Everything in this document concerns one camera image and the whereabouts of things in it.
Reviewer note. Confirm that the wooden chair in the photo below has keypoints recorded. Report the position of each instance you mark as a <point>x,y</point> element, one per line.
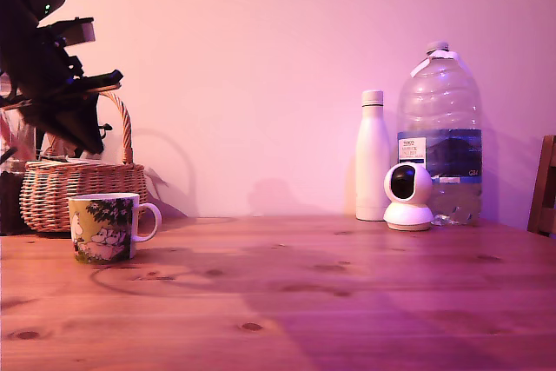
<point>544,188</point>

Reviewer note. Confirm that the small white round camera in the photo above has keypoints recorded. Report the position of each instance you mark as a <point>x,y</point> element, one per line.
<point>409,210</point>

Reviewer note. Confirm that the large clear water bottle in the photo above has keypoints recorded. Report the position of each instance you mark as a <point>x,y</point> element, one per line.
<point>441,106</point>

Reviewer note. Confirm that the white metal bottle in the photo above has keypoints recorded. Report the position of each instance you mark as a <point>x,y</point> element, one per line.
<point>372,162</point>

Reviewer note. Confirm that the dark jar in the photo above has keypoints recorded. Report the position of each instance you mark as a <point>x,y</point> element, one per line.
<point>8,201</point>

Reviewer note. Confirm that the illustrated green ceramic mug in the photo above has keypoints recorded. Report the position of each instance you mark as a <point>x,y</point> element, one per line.
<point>102,232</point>

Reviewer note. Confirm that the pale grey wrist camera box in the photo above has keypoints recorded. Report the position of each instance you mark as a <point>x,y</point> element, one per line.
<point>80,32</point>

